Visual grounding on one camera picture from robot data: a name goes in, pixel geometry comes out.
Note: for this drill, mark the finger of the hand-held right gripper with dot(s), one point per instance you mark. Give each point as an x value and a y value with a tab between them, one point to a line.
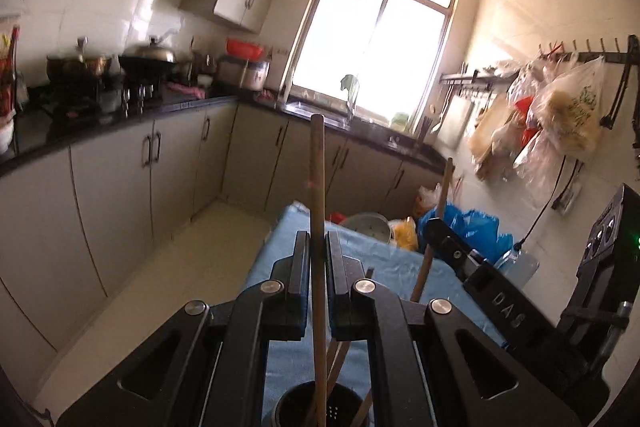
452	252

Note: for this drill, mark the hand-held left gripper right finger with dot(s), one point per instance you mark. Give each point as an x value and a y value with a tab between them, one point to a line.
337	287

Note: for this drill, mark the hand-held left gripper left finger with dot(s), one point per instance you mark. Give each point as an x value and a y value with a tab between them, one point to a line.
300	287

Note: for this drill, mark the wooden chopstick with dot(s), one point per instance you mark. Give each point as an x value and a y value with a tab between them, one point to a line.
317	177
442	192

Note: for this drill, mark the black chopstick holder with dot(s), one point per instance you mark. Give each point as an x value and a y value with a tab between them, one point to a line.
342	409

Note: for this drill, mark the blue plastic bag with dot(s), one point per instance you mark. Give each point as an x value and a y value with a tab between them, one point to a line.
450	214
485	232

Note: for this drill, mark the clear glass mug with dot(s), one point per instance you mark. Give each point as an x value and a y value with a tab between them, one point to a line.
525	267

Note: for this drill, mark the yellow plastic bag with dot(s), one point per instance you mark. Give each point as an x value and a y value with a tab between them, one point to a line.
404	234

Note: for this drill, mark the blue tablecloth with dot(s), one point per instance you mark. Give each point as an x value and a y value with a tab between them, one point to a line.
385	259

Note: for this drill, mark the white plastic bag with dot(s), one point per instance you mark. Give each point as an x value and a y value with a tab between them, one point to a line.
427	202

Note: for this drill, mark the dark utensil holder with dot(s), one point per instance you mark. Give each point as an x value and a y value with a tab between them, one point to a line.
425	129

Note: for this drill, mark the cluster of hanging plastic bags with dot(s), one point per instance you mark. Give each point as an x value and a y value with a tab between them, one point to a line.
515	142

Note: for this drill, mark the white cutting board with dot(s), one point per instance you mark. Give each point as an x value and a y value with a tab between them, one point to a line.
460	122

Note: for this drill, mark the green container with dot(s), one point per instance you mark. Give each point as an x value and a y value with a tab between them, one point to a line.
400	122

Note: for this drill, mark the steel sink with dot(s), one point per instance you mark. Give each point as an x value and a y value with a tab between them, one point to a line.
315	109

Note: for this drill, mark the sink faucet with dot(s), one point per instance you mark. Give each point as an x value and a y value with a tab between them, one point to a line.
351	104

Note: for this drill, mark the printed plastic bag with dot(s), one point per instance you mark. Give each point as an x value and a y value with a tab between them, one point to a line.
570	117

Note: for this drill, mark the green cloth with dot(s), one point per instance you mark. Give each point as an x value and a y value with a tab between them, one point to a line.
350	82

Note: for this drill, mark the grey base cabinets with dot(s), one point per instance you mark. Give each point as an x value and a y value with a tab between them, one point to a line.
115	207

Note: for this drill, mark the silver rice cooker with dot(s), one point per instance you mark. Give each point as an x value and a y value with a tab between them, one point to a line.
242	74

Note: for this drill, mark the pink cloth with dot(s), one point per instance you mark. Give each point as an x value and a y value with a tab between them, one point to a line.
187	90

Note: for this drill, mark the kitchen window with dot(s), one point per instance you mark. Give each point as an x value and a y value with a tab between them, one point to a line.
370	32

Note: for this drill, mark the red plastic basin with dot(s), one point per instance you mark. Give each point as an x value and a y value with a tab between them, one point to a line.
245	48

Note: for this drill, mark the black kitchen countertop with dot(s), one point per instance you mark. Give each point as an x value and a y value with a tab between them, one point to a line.
100	129

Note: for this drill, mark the black wok with lid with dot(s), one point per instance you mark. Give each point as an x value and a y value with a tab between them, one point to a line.
150	57

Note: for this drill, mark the gas stove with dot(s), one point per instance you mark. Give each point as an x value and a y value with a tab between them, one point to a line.
75	102

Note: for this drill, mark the metal stockpot with lid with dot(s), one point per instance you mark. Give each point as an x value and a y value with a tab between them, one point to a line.
77	64

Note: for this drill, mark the wall socket with plug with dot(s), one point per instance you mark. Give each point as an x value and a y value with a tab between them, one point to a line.
567	199

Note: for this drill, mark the metal wall rack shelf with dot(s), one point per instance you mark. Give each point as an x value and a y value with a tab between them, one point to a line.
475	79

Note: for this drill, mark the black hook rail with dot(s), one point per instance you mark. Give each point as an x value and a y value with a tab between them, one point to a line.
595	55

